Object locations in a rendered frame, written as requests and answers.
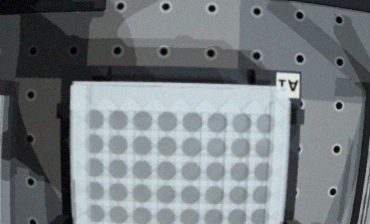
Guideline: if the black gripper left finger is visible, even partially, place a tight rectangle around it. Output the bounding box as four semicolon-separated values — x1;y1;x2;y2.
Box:
49;215;73;224

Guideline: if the grey perforated base plate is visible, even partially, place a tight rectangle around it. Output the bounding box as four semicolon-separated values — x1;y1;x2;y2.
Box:
0;0;370;224

